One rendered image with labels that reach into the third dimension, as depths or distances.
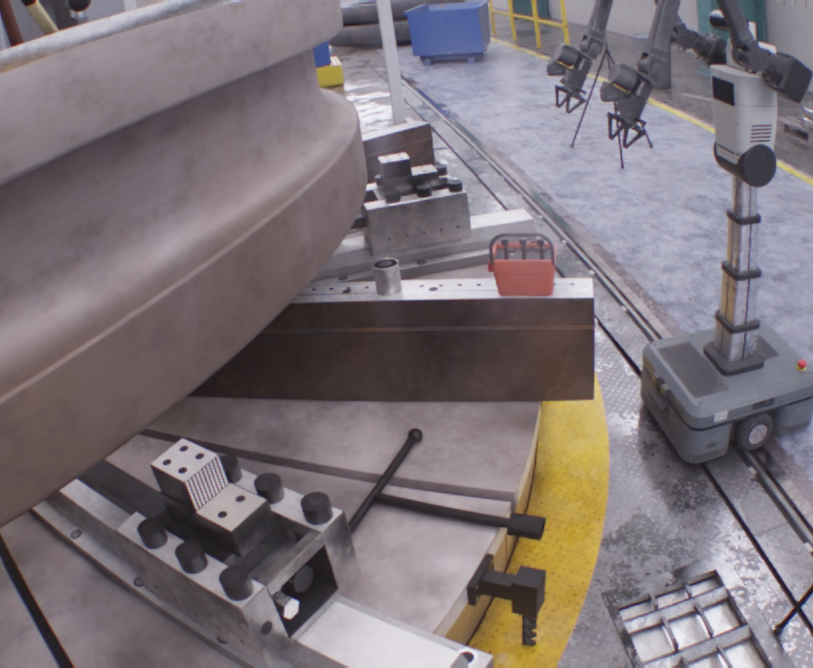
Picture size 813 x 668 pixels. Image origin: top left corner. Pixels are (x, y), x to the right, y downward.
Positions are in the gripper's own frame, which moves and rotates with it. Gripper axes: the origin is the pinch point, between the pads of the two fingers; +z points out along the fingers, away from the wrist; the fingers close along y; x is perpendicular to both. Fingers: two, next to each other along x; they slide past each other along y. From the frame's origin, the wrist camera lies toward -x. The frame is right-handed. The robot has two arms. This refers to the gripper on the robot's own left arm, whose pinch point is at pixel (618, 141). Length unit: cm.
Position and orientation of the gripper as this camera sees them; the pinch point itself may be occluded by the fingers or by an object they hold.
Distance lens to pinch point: 204.1
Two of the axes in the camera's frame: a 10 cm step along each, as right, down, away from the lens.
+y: 1.4, 4.8, -8.7
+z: -3.8, 8.3, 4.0
